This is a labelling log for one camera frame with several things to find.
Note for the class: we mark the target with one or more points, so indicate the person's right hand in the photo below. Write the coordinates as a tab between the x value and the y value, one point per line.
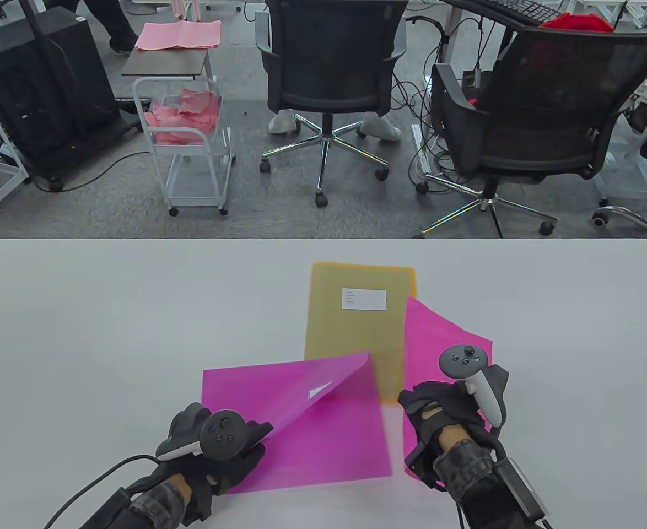
439	408

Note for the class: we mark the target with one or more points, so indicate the person's left hand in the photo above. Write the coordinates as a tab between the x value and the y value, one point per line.
235	468

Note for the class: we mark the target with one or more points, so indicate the grey hand controller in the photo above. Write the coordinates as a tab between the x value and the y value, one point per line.
464	361
224	435

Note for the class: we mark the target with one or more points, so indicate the pink cardstock sheet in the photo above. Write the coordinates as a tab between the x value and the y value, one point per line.
433	347

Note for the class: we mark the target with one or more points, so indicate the magenta L-shaped folder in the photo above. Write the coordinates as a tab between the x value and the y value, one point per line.
334	441

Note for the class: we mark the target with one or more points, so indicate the yellow L-shaped folder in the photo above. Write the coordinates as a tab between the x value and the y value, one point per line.
351	336

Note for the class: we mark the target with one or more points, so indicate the person's left forearm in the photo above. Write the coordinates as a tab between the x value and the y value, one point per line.
152	504

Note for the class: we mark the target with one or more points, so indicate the person's right forearm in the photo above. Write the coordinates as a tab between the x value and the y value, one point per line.
478	485

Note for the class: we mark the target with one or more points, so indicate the chrome base office chair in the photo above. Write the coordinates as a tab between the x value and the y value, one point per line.
632	215

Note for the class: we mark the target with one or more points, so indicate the black mesh office chair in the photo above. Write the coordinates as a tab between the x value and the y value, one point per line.
555	93
329	49

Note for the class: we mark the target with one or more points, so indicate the pile of pink crumpled sheets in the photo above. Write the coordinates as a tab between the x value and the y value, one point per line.
183	121

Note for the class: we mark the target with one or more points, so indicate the black keyboard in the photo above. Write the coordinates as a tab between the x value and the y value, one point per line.
522	10

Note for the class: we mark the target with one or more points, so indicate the red cloth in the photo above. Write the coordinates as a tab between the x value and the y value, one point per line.
574	23

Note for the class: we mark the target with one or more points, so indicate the white rolling cart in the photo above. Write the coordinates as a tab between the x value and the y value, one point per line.
163	65

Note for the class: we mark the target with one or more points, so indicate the black equipment cabinet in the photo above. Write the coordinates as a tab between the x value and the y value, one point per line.
42	88

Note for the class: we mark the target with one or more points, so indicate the stack of pink sheets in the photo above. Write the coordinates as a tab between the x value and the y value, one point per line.
177	36

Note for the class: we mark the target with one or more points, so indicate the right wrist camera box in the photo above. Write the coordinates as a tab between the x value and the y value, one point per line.
522	490

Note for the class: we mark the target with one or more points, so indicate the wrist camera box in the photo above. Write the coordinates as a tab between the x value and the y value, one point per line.
108	509
522	490

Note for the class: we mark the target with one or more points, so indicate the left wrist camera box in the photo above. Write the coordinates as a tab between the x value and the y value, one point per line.
108	509

